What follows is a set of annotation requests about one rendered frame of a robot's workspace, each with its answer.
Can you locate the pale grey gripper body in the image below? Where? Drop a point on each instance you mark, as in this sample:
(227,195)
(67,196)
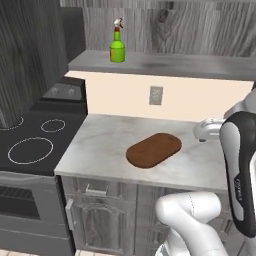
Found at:
(210,128)

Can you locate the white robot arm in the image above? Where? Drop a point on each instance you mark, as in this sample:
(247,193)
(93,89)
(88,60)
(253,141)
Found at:
(190,213)

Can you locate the brown oval cutting board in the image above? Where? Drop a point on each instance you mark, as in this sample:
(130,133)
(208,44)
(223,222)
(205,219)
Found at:
(154,150)

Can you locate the green spray bottle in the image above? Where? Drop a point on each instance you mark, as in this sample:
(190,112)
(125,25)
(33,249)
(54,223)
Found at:
(117,50)

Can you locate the grey drawer front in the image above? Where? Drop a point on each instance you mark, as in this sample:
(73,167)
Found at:
(123,188)

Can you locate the grey carved cupboard door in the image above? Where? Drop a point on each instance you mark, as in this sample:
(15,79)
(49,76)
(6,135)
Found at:
(103,223)

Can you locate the grey stove knob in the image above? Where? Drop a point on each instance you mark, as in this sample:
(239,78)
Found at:
(71,92)
(55,91)

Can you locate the black stove with oven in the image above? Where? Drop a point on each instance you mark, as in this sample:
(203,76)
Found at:
(36,140)

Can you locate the dark oven door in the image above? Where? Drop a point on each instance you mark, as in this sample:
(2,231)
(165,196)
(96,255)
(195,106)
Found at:
(23,216)

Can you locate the grey wall outlet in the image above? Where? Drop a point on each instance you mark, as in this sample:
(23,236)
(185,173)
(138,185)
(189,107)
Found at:
(156,95)

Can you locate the grey wood wall cabinet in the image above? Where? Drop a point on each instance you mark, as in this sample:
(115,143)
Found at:
(173,63)

